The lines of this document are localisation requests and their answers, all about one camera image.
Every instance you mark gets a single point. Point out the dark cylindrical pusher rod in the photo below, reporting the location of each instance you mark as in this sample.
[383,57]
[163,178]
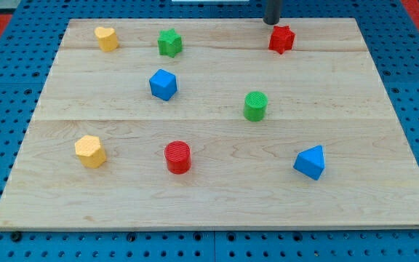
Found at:
[272,12]

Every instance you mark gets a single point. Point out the yellow heart block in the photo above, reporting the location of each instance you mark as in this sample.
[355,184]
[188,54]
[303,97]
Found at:
[106,38]

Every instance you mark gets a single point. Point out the green star block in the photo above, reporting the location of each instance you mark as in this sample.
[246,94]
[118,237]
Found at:
[170,42]

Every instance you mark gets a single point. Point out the blue triangular prism block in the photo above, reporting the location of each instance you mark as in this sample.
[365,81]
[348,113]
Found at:
[311,162]

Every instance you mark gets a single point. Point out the red cylinder block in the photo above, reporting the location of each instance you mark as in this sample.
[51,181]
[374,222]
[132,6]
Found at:
[178,157]

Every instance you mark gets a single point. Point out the blue cube block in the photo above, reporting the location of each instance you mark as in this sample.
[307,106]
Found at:
[163,84]

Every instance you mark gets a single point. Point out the red star block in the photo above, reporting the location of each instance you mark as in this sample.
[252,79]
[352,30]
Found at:
[282,39]

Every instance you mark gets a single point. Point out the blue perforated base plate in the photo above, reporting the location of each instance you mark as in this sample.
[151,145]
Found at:
[27,50]

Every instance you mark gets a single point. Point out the green cylinder block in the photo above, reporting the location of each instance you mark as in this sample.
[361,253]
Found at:
[255,105]

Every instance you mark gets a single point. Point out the yellow hexagon block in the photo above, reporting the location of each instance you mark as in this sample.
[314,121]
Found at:
[90,151]

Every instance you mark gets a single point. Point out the light wooden board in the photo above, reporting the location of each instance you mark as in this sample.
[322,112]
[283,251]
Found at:
[325,91]

